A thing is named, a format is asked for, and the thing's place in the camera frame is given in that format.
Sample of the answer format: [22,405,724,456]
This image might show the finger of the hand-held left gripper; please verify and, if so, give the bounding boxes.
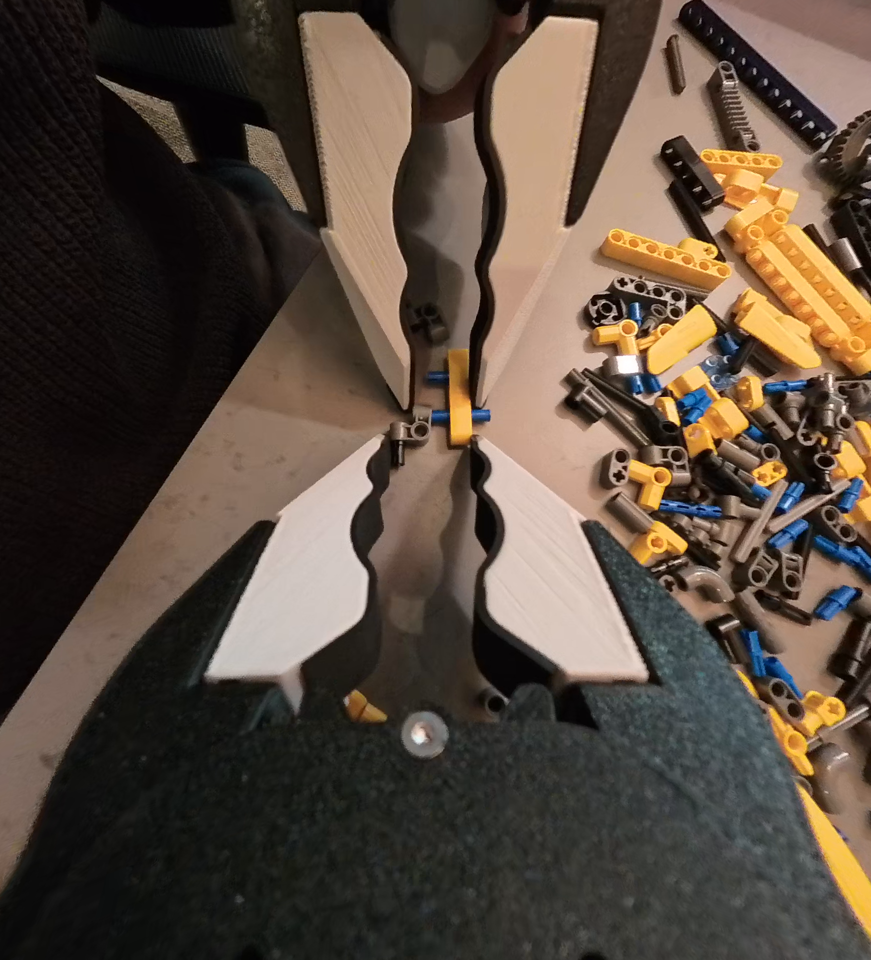
[298,9,416,412]
[471,16,600,408]

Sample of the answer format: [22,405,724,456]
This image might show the yellow frame assembly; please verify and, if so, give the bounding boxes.
[341,688,389,725]

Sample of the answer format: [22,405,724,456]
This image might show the grey gear rack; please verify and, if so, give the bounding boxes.
[705,61,761,151]

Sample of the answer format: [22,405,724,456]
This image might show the yellow short beam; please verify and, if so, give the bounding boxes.
[445,347,476,451]

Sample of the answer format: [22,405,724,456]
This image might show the large yellow curved panel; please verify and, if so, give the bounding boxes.
[795,783,871,954]

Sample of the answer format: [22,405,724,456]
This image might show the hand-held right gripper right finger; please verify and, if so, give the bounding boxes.
[467,435,649,696]

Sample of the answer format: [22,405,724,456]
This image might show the dark grey pin connector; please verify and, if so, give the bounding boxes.
[404,300,446,344]
[388,417,434,468]

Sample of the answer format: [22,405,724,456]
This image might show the long dark blue beam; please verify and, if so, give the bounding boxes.
[679,0,838,151]

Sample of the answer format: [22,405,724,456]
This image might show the person's black sweater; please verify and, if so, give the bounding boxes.
[0,0,272,789]

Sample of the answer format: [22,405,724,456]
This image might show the black beam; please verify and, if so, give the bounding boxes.
[660,135,728,207]

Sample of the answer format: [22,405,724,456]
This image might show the black office chair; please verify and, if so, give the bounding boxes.
[86,0,294,162]

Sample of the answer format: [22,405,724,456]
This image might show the person's left hand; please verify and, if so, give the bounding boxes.
[414,6,549,123]

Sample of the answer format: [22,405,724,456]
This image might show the person's dark trousers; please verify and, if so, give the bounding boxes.
[195,161,324,316]

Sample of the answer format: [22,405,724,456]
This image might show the partly built toy vehicle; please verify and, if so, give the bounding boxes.
[825,97,871,204]

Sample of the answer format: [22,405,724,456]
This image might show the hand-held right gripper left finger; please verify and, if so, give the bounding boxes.
[205,435,393,714]

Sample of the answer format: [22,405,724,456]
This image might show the pile of plastic building pieces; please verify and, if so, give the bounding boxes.
[563,135,871,796]

